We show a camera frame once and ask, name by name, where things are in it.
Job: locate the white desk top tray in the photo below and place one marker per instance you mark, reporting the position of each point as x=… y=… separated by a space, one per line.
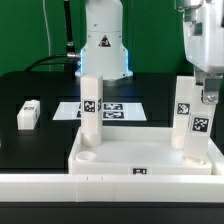
x=132 y=151

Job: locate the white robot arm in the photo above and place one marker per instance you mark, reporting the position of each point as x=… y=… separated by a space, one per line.
x=104 y=52

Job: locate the white L-shaped obstacle fence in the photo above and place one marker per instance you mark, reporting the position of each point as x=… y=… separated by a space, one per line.
x=25 y=186

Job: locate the white fiducial marker plate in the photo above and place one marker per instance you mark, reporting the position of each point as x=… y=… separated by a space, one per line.
x=111 y=111

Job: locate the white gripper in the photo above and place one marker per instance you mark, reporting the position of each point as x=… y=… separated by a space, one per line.
x=203 y=27

